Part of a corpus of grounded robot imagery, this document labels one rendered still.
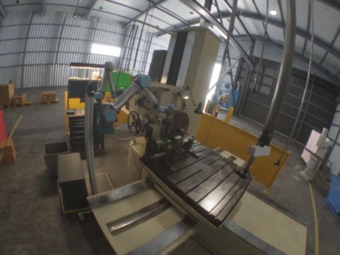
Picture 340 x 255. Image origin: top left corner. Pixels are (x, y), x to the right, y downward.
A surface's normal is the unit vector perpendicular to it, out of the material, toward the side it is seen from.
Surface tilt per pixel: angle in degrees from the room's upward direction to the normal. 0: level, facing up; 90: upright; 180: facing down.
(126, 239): 0
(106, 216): 0
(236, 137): 90
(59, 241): 0
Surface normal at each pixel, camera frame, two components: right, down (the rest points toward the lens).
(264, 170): -0.72, 0.10
